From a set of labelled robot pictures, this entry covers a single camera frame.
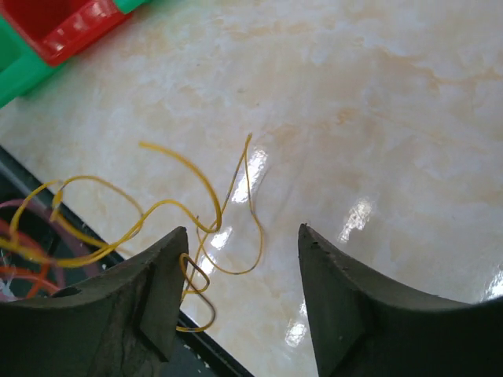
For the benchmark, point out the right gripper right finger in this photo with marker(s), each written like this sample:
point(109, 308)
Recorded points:
point(363, 323)

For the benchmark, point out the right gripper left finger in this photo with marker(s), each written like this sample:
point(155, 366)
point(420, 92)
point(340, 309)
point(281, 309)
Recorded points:
point(120, 323)

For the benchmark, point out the lower green plastic bin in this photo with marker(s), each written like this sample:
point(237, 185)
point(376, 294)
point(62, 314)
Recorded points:
point(22, 69)

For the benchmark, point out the green plastic bin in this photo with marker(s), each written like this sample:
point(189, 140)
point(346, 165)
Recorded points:
point(22, 69)
point(127, 6)

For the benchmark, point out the red plastic bin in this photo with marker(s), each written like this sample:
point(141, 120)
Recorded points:
point(58, 30)

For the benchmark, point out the upper green plastic bin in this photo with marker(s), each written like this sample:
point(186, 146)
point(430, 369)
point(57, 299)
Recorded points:
point(127, 6)

